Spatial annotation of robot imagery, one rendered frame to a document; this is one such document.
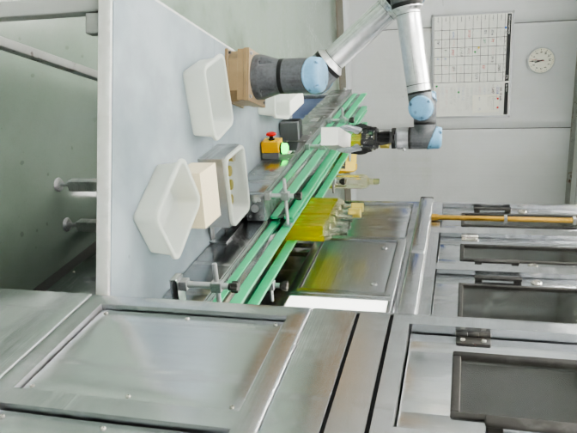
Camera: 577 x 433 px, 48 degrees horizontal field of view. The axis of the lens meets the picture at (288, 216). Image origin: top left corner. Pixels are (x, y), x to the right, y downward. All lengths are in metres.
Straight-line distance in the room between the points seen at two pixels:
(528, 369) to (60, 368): 0.81
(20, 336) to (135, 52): 0.71
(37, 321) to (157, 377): 0.35
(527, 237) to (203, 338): 1.61
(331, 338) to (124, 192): 0.65
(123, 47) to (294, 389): 0.91
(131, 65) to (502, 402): 1.10
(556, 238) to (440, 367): 1.51
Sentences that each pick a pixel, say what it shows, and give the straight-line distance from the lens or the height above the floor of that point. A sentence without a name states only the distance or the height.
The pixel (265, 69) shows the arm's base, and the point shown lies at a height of 0.89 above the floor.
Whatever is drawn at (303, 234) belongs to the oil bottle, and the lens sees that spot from 2.21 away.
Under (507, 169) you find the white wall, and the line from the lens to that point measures 8.30.
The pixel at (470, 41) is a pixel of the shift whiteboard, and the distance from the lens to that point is 7.95.
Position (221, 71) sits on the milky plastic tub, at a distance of 2.00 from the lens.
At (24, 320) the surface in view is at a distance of 1.44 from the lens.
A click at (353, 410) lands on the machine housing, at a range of 1.02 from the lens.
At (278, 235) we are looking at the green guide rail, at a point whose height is 0.95.
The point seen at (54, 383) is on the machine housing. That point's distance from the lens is 1.22.
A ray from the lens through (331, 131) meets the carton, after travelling 2.21.
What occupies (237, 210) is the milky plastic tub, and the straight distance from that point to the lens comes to 2.10.
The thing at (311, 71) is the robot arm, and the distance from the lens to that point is 2.14.
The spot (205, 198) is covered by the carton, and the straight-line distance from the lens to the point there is 1.83.
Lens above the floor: 1.53
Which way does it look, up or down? 15 degrees down
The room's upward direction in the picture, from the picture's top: 91 degrees clockwise
